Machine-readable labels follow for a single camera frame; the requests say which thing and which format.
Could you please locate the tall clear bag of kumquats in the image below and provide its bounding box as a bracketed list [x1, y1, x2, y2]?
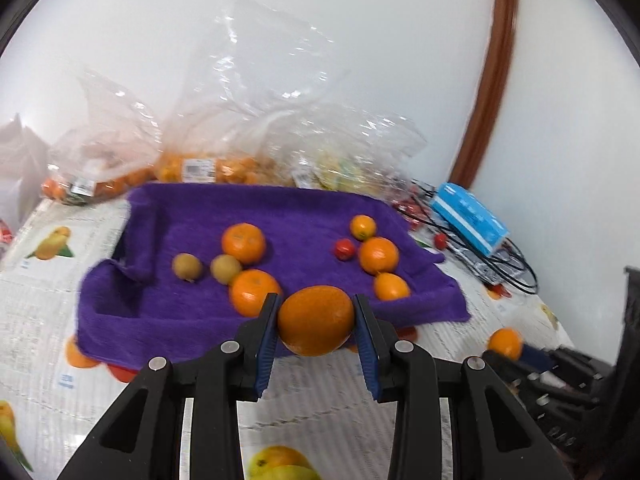
[155, 0, 347, 187]

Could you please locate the purple towel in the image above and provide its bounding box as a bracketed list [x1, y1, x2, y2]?
[76, 182, 472, 365]

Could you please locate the grey patterned pouch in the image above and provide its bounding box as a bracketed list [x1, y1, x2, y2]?
[450, 240, 526, 287]

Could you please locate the large orange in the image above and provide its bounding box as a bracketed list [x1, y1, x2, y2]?
[277, 285, 356, 357]

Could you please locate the clear bag of tangerines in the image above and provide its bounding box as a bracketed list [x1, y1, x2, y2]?
[42, 67, 167, 207]

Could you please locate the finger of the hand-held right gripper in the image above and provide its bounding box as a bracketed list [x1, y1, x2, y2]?
[521, 346, 569, 374]
[481, 349, 545, 402]

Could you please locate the clear bag of yellow fruit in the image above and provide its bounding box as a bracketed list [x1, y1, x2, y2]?
[290, 105, 429, 197]

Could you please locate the white plastic bag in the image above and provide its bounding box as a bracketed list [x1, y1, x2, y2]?
[0, 114, 52, 246]

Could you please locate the small tangerine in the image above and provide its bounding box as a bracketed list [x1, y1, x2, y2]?
[349, 214, 377, 241]

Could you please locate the yellow-green small fruit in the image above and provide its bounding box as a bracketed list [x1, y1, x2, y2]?
[172, 253, 204, 282]
[210, 254, 243, 285]

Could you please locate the black wire rack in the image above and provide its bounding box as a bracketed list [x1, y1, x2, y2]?
[400, 180, 540, 293]

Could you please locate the blue tissue pack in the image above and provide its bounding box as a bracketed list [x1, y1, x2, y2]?
[431, 182, 510, 255]

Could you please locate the brown wooden door frame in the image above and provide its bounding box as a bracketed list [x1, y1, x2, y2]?
[450, 0, 518, 188]

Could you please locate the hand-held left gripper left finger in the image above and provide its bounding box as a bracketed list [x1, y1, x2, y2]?
[57, 292, 281, 480]

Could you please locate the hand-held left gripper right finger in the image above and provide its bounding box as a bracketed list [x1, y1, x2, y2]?
[353, 294, 568, 480]

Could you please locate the bag of red fruit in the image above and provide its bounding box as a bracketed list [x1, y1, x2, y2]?
[392, 185, 437, 232]

